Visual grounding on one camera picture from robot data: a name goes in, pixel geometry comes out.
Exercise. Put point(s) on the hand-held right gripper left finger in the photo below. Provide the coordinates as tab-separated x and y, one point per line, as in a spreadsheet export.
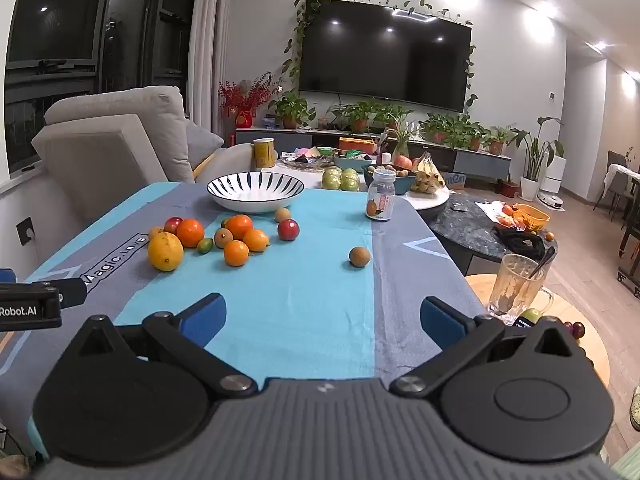
207	317

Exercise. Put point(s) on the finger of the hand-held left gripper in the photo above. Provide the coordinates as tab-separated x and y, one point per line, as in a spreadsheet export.
6	276
72	291

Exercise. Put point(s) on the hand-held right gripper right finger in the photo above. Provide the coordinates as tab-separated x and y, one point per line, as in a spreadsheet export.
440	322

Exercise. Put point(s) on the orange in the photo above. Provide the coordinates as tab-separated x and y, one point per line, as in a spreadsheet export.
236	253
240	226
190	233
257	240

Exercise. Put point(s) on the small green kumquat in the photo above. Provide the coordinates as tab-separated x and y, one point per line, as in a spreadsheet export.
205	246

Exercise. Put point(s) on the yellow lemon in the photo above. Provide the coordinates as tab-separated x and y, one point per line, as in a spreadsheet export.
165	252

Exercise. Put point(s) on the small red plum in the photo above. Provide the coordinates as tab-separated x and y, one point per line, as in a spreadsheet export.
288	230
173	224

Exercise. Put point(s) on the white blue striped bowl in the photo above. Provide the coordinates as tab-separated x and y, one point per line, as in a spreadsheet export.
240	200

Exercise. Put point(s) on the round wooden stool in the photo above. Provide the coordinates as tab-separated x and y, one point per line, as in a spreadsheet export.
480	287

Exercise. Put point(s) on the glass mug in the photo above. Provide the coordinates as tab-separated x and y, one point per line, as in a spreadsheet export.
510	285

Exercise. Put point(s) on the black phone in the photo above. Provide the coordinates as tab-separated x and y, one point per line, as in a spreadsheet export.
522	322

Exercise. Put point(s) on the large green apple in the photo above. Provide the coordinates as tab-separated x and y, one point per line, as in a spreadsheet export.
532	315

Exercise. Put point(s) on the dark marble round table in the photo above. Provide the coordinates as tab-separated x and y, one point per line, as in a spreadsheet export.
465	232

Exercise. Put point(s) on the black bag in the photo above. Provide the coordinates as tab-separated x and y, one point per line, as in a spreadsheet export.
520	245

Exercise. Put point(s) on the blue grey tablecloth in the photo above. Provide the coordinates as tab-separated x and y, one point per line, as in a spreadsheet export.
310	270

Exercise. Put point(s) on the metal spoon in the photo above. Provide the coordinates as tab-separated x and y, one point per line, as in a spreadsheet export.
544	259

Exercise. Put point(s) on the white round coffee table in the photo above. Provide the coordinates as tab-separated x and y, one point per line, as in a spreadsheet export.
430	200

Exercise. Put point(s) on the dark red grapes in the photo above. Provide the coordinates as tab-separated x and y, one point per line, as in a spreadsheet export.
577	330

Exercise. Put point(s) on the orange plastic basket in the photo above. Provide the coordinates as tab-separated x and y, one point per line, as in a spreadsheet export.
531	216

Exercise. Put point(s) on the clear bottle orange label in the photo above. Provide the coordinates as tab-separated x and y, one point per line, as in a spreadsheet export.
380	195

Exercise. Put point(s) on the cardboard box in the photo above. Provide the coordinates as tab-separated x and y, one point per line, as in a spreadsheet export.
456	180

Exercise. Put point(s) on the dark blue bowl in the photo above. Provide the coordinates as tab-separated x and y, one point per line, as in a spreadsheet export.
406	183

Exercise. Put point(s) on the bunch of bananas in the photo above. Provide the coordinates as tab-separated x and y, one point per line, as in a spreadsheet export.
427	175

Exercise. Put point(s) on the small plant red pot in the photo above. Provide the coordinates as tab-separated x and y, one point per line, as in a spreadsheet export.
509	189

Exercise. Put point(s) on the beige sofa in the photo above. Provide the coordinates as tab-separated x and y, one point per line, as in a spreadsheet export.
125	150

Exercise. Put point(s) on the pile of longans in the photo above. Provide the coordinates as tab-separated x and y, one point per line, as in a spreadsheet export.
405	172

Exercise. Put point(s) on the white robot vacuum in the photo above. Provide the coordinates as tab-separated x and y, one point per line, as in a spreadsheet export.
550	202

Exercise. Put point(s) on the tall plant white pot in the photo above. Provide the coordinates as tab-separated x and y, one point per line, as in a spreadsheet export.
530	185

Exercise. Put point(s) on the red apple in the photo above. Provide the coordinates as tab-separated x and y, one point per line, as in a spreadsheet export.
404	162

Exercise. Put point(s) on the grey television cabinet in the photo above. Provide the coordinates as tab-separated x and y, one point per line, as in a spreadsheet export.
480	162

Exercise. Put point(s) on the yellow can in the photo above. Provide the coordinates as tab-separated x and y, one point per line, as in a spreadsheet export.
264	155

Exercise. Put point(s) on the grey cushion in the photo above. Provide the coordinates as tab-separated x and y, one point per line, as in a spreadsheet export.
202	142

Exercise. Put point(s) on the glass vase with plant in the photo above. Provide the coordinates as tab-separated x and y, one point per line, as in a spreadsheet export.
400	147

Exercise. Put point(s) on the teal snack tray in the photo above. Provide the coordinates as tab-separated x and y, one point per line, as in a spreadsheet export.
350	164

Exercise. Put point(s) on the glass plate of snacks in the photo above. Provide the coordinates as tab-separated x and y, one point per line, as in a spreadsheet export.
305	160

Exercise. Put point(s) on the orange box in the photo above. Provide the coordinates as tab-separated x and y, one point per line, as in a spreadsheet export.
357	144

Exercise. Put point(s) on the red berry branches red vase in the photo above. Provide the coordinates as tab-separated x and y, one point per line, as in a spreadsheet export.
245	119

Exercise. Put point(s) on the dark wooden chair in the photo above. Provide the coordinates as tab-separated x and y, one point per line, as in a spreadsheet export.
631	255

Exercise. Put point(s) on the small green bowl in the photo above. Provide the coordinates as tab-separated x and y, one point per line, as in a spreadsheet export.
326	150

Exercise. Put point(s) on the row of potted plants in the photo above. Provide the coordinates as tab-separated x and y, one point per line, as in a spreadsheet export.
290	107

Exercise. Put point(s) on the dining chair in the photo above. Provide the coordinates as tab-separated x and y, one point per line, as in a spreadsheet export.
615	170

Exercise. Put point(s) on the dark window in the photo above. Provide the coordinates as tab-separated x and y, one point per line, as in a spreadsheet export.
60	20

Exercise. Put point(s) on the white curtain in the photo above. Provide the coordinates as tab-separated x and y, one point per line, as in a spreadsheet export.
207	35

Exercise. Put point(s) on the black wall outlet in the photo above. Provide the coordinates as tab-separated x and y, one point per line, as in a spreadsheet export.
25	232

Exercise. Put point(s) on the wall television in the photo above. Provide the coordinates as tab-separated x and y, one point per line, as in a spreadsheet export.
385	55

